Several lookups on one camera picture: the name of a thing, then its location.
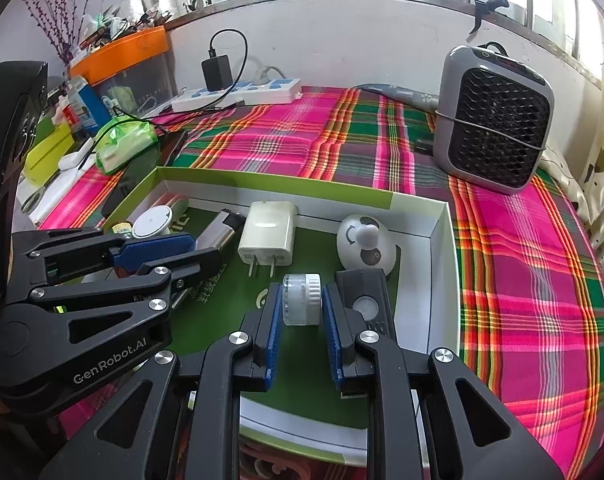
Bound pink green plaid blanket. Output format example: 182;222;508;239
44;87;604;479

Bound grey mini heater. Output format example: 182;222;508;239
433;46;555;195

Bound white knob green base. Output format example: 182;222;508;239
131;205;174;240

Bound white USB charger plug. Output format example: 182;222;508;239
238;202;297;278

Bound yellow green box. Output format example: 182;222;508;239
24;122;75;186

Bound black window handle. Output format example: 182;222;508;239
469;0;510;35

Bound orange lidded storage bin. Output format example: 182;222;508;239
68;26;177;116

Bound black charging cable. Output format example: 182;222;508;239
78;28;250;172

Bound white small device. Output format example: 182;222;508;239
58;138;94;171

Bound green and white shallow box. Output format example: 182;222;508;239
110;168;460;466

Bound white power strip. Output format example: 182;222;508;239
171;78;302;112

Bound silver black lighter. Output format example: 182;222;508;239
195;209;245;252

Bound black smartphone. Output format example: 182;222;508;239
100;132;183;218

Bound black power adapter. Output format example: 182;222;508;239
201;48;233;92

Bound purple dried flower branches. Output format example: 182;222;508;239
22;0;90;66

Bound blue white carton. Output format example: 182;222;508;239
68;76;111;136

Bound green tissue pack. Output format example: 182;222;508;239
94;116;159;176

